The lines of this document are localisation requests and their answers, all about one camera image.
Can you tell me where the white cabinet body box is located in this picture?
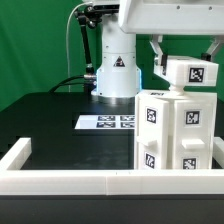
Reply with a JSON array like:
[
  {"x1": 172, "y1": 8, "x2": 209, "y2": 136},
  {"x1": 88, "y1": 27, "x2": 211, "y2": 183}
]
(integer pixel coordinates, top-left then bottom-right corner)
[{"x1": 134, "y1": 90, "x2": 217, "y2": 170}]

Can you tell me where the white base tag plate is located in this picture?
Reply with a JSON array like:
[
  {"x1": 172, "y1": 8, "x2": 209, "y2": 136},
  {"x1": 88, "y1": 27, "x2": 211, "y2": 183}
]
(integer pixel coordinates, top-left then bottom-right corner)
[{"x1": 75, "y1": 115, "x2": 135, "y2": 130}]

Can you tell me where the white cabinet top block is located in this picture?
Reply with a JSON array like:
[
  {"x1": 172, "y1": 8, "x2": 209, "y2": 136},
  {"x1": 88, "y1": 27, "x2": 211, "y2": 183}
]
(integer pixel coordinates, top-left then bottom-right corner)
[{"x1": 154, "y1": 56, "x2": 219, "y2": 87}]

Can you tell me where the black cable bundle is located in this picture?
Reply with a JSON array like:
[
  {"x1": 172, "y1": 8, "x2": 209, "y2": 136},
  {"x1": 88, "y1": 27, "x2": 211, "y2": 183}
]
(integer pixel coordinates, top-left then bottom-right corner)
[{"x1": 48, "y1": 75, "x2": 98, "y2": 94}]

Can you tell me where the white camera cable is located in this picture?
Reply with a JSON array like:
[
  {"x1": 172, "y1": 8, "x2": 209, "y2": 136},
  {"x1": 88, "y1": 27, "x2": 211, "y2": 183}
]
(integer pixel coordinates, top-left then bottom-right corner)
[{"x1": 65, "y1": 2, "x2": 87, "y2": 93}]

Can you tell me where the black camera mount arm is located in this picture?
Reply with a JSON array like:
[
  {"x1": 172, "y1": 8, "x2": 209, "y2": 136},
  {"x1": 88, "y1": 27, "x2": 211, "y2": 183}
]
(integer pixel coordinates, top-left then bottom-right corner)
[{"x1": 75, "y1": 4, "x2": 119, "y2": 75}]

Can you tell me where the white U-shaped obstacle wall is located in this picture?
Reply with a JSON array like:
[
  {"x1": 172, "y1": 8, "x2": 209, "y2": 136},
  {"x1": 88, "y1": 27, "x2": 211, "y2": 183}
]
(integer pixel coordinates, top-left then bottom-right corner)
[{"x1": 0, "y1": 138, "x2": 224, "y2": 195}]

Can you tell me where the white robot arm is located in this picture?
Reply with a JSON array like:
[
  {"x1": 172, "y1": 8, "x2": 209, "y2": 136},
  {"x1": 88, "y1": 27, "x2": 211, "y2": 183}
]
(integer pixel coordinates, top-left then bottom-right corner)
[{"x1": 83, "y1": 0, "x2": 224, "y2": 102}]

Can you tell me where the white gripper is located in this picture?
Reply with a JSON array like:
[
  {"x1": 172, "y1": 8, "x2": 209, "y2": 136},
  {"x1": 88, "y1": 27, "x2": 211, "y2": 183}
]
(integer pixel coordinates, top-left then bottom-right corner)
[{"x1": 118, "y1": 0, "x2": 224, "y2": 74}]

